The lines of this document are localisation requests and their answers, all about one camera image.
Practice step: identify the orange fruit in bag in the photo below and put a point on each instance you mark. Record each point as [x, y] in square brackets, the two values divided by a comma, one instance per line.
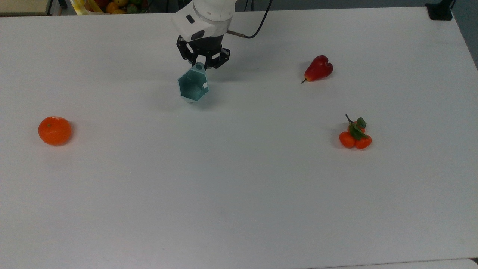
[111, 7]

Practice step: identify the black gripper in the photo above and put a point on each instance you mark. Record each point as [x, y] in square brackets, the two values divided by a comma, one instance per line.
[203, 46]

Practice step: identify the red fruit in bag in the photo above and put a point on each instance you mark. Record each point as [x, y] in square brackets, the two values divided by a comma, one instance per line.
[98, 3]

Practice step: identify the wooden furniture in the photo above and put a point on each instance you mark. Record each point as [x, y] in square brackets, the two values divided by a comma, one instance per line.
[24, 6]

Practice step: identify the yellow fruit in bag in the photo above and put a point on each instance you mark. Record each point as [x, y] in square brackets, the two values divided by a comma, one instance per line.
[120, 2]

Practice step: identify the red pear-shaped fruit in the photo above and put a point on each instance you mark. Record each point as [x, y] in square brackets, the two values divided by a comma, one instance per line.
[318, 69]

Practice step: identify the black clamp mount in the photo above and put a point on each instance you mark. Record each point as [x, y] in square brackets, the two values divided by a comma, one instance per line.
[439, 11]

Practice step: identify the small oranges cluster with leaves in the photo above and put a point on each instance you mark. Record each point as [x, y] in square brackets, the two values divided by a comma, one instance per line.
[354, 139]

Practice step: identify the orange mandarin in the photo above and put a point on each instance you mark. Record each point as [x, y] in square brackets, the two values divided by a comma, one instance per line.
[54, 130]

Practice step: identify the green fruit in bag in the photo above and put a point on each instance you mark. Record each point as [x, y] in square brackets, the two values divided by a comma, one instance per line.
[132, 8]

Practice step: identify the teal faceted mug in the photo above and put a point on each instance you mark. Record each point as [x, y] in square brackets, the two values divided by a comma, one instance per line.
[192, 86]

